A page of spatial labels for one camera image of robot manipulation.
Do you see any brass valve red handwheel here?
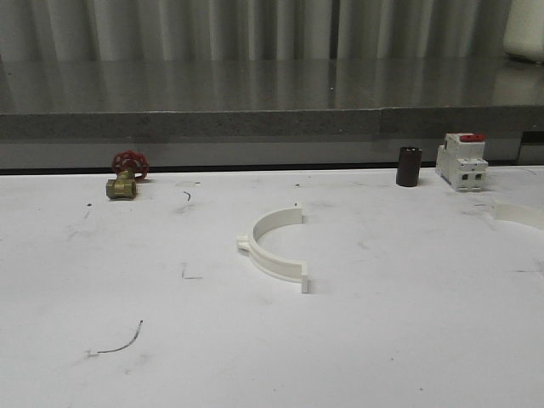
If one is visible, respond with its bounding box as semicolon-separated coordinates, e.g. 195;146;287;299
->
105;150;150;200

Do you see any dark brown cylindrical coupling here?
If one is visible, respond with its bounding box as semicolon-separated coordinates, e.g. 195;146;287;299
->
396;146;422;187

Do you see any white half pipe clamp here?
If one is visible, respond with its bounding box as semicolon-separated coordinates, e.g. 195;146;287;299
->
235;201;310;294

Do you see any white circuit breaker red switch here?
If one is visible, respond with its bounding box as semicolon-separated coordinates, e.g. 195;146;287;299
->
435;133;488;192

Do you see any white container on counter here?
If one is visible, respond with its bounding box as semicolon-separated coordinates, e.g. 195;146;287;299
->
502;0;544;63

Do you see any grey stone counter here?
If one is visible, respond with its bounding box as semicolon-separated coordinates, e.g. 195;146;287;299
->
1;57;543;143

